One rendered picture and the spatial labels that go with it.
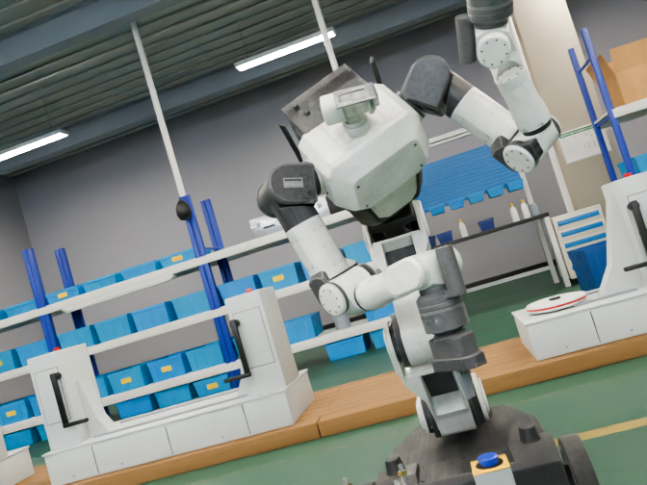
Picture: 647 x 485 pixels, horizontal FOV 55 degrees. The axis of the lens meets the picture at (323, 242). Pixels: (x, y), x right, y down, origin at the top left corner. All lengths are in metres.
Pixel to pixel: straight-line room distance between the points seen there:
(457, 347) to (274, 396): 2.20
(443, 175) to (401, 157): 5.66
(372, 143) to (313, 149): 0.14
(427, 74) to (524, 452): 0.93
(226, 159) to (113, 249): 2.45
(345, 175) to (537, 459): 0.82
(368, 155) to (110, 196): 9.64
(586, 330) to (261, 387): 1.65
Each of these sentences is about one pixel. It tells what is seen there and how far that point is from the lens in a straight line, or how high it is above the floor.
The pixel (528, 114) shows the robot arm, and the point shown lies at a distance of 1.40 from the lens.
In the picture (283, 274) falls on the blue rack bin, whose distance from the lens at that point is 5.95.
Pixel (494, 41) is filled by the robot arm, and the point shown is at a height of 1.09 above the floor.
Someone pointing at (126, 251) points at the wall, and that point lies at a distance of 10.74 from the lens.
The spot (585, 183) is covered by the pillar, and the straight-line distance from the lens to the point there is 7.43.
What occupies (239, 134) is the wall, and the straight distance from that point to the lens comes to 10.13.
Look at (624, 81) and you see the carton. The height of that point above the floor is 1.66.
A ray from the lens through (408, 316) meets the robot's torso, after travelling 1.57.
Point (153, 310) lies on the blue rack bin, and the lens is 6.41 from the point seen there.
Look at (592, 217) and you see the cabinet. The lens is 6.62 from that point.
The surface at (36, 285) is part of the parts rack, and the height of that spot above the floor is 1.55.
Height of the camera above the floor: 0.74
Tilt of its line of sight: 3 degrees up
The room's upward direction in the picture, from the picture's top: 17 degrees counter-clockwise
